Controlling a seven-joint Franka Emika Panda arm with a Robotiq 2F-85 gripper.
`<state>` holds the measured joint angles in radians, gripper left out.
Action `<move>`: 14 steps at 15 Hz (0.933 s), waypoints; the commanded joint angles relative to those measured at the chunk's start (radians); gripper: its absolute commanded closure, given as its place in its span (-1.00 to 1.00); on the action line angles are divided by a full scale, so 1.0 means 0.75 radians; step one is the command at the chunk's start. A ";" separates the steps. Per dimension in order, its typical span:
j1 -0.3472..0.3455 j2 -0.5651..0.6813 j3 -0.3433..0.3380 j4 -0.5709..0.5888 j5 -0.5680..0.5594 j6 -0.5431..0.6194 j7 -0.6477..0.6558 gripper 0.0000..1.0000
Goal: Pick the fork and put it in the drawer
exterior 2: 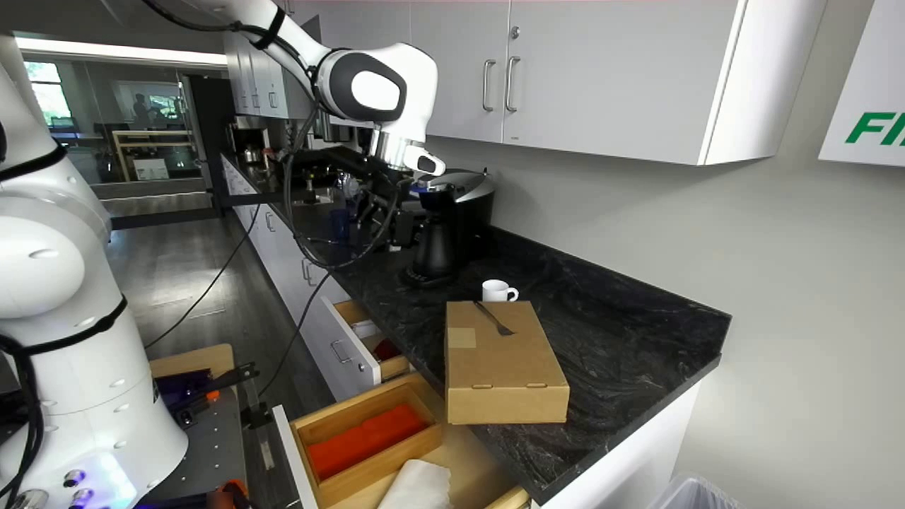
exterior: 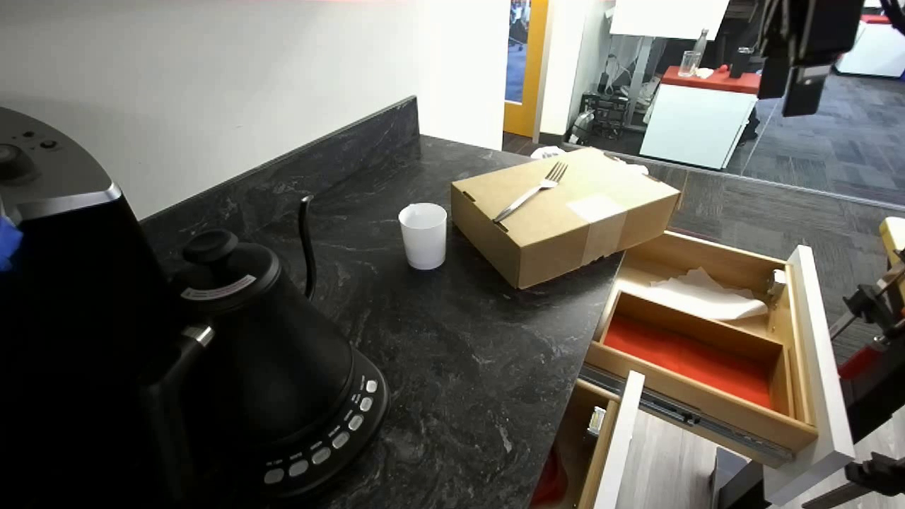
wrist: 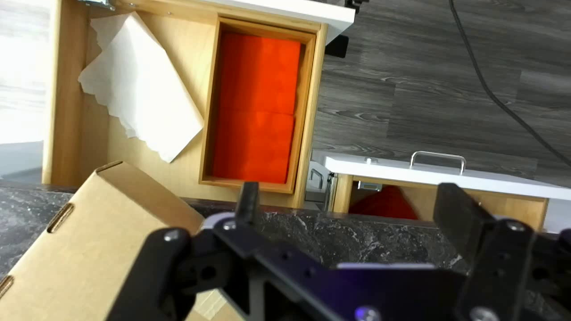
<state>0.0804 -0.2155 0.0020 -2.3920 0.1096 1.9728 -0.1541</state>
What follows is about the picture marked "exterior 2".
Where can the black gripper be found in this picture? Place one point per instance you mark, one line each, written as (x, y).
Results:
(392, 173)

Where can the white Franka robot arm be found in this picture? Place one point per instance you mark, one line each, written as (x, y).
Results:
(65, 328)

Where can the partly open wooden drawer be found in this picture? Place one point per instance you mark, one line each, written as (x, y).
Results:
(349, 355)

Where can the red drawer liner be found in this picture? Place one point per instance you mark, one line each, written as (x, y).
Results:
(362, 443)

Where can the open wooden drawer white front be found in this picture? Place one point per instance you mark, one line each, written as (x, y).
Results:
(356, 475)

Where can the black coffee maker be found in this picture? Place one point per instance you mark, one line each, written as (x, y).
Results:
(457, 227)

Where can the small white cup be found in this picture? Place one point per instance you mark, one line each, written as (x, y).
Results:
(495, 293)

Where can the brown cardboard box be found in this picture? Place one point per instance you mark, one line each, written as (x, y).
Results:
(505, 369)

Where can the wooden background shelf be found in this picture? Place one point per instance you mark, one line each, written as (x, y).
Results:
(157, 156)

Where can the light wooden board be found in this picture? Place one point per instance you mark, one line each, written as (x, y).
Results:
(194, 359)

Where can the white paper towel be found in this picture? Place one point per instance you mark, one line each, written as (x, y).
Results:
(414, 485)

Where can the white sign green letters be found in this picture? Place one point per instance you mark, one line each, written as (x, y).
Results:
(871, 94)

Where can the white wall cabinets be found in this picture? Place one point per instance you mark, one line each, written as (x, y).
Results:
(604, 75)

